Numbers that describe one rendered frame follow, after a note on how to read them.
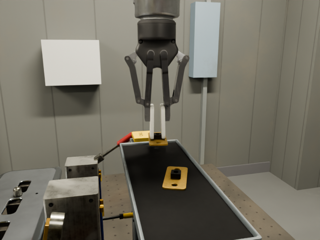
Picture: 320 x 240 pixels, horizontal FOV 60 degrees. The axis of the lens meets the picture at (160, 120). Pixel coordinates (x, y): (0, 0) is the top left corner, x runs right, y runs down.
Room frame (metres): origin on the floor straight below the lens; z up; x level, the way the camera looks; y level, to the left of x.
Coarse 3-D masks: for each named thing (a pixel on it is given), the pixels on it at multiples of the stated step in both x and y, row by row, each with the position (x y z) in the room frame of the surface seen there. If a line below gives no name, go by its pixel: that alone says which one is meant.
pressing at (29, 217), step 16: (0, 176) 0.78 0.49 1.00; (16, 176) 0.78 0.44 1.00; (32, 176) 0.78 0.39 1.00; (48, 176) 0.78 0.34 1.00; (0, 192) 0.68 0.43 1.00; (32, 192) 0.68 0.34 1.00; (0, 208) 0.60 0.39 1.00; (32, 208) 0.60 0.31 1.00; (16, 224) 0.54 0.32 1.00; (32, 224) 0.54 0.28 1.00
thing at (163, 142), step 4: (156, 132) 0.61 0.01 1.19; (160, 132) 0.61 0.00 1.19; (148, 136) 0.59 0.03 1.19; (156, 136) 0.56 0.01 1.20; (160, 136) 0.56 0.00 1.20; (152, 140) 0.55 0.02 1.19; (156, 140) 0.55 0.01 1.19; (160, 140) 0.55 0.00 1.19; (164, 140) 0.55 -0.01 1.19; (152, 144) 0.53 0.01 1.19; (156, 144) 0.53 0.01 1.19; (160, 144) 0.53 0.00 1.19; (164, 144) 0.53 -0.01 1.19
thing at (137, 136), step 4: (132, 132) 0.71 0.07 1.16; (136, 132) 0.71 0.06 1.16; (140, 132) 0.71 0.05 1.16; (144, 132) 0.71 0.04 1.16; (148, 132) 0.71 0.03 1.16; (132, 136) 0.69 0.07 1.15; (136, 136) 0.68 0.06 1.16; (140, 136) 0.68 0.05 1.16; (144, 136) 0.68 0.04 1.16; (136, 140) 0.66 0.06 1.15; (140, 140) 0.66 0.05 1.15; (144, 140) 0.66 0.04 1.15; (148, 140) 0.67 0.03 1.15
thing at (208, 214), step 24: (144, 144) 0.61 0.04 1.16; (168, 144) 0.61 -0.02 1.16; (144, 168) 0.48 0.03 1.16; (192, 168) 0.48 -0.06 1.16; (144, 192) 0.39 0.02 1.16; (168, 192) 0.39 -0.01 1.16; (192, 192) 0.39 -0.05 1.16; (216, 192) 0.39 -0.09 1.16; (144, 216) 0.33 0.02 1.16; (168, 216) 0.33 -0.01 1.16; (192, 216) 0.33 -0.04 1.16; (216, 216) 0.33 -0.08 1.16
